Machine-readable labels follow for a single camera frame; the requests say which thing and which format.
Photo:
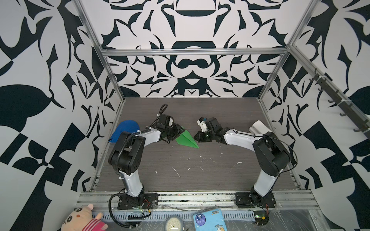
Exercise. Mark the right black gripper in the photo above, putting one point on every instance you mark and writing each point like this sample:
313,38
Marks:
200,139

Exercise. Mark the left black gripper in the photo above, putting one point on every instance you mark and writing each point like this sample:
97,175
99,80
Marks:
178,131

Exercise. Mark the green square paper sheet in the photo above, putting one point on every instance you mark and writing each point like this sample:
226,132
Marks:
186,139

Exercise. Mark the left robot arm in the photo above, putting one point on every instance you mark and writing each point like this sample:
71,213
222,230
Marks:
127,153

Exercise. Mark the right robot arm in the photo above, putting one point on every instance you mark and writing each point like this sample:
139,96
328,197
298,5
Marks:
271,154

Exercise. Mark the blue cloth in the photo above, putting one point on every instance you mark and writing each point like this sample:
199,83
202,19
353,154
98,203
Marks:
129,126

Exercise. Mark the white box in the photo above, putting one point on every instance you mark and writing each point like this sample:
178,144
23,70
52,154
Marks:
259,128

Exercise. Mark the blue booklet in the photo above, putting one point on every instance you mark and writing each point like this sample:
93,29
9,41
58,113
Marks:
209,221

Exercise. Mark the round clock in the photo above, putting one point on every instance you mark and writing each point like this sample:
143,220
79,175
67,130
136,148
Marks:
174,223

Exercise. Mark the small electronics board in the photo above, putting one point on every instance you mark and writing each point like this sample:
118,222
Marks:
261,218

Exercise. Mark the plush toy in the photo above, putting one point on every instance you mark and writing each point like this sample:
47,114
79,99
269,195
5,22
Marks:
81,219

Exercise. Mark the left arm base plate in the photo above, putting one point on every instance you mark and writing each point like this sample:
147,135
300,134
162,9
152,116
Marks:
143,201

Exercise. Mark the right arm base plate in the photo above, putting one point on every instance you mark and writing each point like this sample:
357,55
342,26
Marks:
250,200

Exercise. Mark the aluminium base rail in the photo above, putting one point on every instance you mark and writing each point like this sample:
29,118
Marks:
284,199

